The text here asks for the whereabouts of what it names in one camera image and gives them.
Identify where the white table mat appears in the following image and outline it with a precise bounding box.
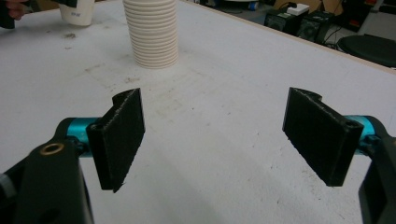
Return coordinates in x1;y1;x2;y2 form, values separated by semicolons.
0;0;396;224

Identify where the stack of white paper cups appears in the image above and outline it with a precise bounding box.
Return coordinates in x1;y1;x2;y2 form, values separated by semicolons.
122;0;180;70

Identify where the black computer tower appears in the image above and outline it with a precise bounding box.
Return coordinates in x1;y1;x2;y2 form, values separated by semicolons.
296;11;336;45
263;8;301;35

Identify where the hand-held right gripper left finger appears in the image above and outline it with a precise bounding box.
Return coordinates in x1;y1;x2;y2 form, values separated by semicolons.
65;87;147;193

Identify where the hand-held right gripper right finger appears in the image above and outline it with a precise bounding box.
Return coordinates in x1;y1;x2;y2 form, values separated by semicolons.
281;87;376;188

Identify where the black round stool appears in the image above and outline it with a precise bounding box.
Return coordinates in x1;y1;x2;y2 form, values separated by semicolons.
336;34;396;69

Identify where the small white box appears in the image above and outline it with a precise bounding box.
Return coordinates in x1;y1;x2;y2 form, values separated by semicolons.
286;2;311;17

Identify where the white disposable paper cup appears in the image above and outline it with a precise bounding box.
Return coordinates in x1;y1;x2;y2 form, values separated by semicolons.
58;0;96;27

